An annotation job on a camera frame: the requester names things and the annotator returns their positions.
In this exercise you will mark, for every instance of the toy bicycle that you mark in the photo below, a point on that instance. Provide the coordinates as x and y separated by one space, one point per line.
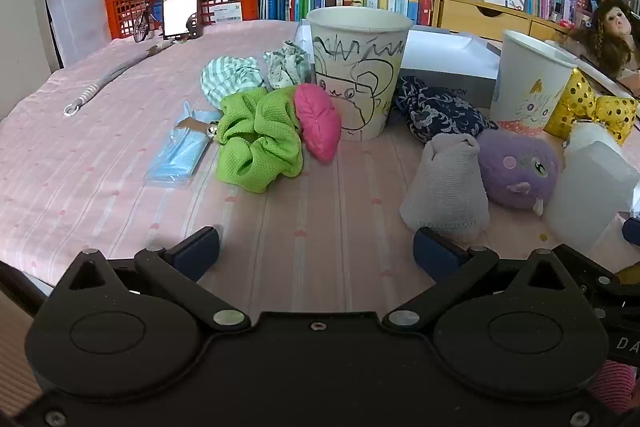
142 24

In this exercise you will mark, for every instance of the grey cardboard box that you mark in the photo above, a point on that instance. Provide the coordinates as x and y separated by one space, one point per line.
450 57

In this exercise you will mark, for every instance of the person's right forearm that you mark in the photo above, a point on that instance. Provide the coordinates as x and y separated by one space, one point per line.
612 387

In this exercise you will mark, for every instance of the paper cup with mouse drawing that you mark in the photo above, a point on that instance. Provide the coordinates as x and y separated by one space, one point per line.
350 72

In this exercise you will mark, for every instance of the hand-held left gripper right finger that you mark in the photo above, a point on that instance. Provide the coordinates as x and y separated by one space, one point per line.
434 253

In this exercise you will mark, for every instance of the pink fabric pouch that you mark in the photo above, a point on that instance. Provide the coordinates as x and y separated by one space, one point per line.
317 122

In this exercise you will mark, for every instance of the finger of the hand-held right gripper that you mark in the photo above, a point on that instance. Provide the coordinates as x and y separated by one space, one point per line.
600 277
632 230

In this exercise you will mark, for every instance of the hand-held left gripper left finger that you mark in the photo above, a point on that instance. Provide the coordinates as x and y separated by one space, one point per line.
200 252

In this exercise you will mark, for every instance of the translucent plastic container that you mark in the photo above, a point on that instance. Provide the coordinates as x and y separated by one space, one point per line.
590 187

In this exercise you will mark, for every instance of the yellow sequin bow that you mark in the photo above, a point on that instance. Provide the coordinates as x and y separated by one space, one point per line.
575 102

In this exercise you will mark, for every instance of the curly-haired doll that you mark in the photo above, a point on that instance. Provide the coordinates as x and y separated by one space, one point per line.
612 32

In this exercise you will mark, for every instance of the green striped scrunchie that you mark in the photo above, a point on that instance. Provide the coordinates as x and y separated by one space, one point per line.
230 77

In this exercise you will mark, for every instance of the grey knit sock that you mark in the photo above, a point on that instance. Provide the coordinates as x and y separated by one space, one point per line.
445 187

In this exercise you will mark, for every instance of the navy floral pouch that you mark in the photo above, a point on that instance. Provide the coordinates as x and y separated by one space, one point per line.
440 112

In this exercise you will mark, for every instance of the blue face mask packet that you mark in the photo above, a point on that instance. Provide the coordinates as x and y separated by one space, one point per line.
175 152

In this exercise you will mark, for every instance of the paper cup with cat drawing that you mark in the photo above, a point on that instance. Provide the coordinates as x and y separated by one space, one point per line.
530 72

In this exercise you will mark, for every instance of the wooden drawer organizer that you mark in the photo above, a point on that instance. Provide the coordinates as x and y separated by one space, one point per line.
480 19

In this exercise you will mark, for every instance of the green floral scrunchie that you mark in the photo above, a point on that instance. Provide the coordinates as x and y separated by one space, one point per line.
285 64

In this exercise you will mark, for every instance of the purple plush toy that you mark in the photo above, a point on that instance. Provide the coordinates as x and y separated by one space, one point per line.
520 167

